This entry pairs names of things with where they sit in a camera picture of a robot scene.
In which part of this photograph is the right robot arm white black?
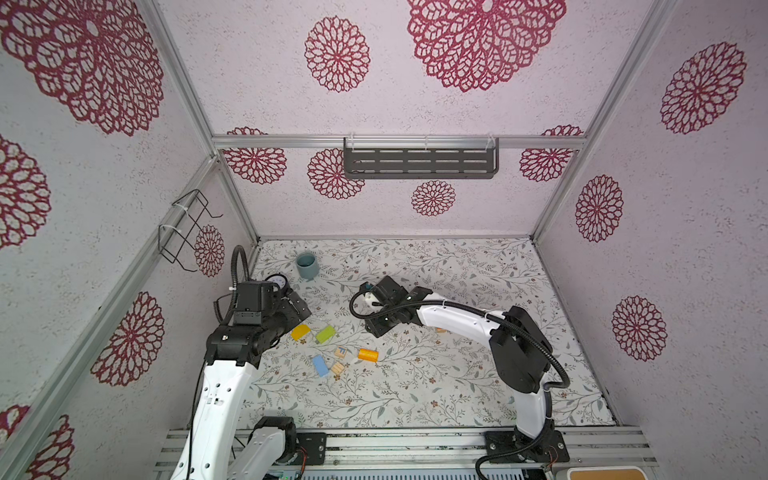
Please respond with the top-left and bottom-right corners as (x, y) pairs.
(349, 284), (571, 441)

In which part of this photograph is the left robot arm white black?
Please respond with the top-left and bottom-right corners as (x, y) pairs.
(172, 281), (311, 479)

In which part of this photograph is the yellow house-shaped block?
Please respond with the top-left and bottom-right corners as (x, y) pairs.
(291, 324), (311, 341)

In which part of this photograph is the lime green rectangular block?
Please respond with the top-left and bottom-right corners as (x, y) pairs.
(315, 326), (336, 344)

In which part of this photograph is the orange cylinder block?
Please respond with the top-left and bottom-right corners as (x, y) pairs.
(358, 349), (379, 363)

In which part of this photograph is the light blue rectangular block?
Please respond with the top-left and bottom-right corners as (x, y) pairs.
(312, 355), (330, 377)

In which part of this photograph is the black alarm clock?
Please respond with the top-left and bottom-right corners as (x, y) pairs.
(265, 273), (289, 296)

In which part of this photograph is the teal ceramic cup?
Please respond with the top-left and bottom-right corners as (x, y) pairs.
(295, 251), (320, 281)

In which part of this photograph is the orange white box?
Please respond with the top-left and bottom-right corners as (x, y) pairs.
(555, 466), (648, 480)

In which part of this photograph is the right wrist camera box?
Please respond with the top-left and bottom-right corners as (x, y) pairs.
(372, 276), (408, 307)

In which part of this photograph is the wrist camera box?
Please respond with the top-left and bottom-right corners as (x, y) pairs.
(233, 281), (278, 326)
(372, 276), (408, 307)

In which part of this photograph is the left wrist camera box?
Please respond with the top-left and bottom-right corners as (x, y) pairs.
(233, 281), (278, 326)

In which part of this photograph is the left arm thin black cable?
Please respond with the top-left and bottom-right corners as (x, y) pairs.
(184, 359), (208, 480)

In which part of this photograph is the black wire wall rack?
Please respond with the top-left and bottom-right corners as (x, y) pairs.
(156, 189), (223, 273)

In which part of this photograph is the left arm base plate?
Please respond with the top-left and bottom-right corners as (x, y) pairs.
(273, 432), (328, 467)

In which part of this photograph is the aluminium front rail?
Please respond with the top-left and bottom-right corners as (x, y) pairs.
(154, 427), (658, 475)

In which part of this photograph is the dark grey wall shelf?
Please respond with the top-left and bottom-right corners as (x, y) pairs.
(342, 138), (499, 180)

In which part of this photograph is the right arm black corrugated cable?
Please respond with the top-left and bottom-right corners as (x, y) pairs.
(349, 283), (572, 480)

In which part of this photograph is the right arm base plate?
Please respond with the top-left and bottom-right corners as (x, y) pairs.
(483, 430), (571, 464)

